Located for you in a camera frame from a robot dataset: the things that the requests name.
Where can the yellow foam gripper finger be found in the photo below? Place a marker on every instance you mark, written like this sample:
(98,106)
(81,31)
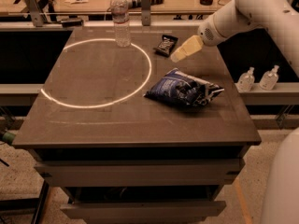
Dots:
(182,53)
(193,42)

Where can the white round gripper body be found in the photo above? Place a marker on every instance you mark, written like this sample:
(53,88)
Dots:
(210,32)

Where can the black rxbar chocolate wrapper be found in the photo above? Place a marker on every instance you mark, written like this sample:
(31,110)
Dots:
(166,45)

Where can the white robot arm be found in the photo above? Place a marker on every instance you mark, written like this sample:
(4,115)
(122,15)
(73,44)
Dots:
(281,22)

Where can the blue chip bag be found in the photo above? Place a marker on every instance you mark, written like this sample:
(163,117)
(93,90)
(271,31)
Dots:
(178,88)

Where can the clear sanitizer bottle left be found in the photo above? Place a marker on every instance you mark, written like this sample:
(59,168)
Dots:
(246,80)

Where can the clear sanitizer bottle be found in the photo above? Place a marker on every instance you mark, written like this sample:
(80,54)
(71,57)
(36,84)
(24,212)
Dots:
(246,80)
(269,79)

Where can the clear sanitizer bottle right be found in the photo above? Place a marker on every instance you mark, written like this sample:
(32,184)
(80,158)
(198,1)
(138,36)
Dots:
(269,79)

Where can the clear plastic water bottle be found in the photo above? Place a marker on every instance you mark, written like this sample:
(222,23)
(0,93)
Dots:
(120,17)

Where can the grey drawer cabinet table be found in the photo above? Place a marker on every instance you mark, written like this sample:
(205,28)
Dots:
(93,108)

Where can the upper grey drawer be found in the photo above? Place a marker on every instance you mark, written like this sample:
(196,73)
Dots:
(139,173)

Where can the grey drawer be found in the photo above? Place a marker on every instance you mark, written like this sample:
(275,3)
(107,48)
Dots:
(139,173)
(153,212)

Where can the lower grey drawer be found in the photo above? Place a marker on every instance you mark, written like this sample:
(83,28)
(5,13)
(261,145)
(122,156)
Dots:
(153,212)

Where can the metal bracket middle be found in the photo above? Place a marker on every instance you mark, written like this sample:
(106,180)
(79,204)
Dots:
(145,12)

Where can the metal bracket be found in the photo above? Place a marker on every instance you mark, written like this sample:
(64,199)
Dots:
(145,12)
(37,16)

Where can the metal bracket left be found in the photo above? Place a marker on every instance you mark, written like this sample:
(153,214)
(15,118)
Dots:
(37,16)

